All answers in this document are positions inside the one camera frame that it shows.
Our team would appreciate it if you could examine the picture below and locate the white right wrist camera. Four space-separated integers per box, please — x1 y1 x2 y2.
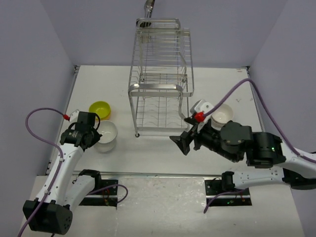
190 99 214 133

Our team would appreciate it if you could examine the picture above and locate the orange bowl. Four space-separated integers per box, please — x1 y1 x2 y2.
95 110 111 120

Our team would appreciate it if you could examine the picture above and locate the green bowl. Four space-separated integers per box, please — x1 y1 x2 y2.
89 101 111 113

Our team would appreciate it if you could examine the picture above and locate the stainless steel dish rack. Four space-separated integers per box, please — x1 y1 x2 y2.
127 18 195 137

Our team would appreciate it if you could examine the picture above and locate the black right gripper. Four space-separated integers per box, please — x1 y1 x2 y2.
168 116 237 162

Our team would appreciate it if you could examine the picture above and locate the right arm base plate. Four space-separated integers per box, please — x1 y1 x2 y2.
204 177 252 207

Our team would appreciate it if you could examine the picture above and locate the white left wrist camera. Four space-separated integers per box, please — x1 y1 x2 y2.
63 110 79 122

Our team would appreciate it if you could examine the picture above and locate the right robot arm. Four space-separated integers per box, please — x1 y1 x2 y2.
170 118 316 194

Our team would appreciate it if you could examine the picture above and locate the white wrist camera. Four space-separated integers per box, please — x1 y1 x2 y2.
63 110 79 122
190 99 214 133

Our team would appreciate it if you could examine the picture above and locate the large white bowl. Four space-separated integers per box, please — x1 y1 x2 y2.
97 120 118 145
94 139 117 153

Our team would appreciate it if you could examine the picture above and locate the small white bowl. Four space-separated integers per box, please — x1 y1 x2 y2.
211 104 234 124

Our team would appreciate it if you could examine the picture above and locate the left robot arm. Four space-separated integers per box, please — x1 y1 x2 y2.
18 111 103 236

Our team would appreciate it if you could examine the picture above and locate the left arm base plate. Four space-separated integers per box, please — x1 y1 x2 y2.
79 187 118 207

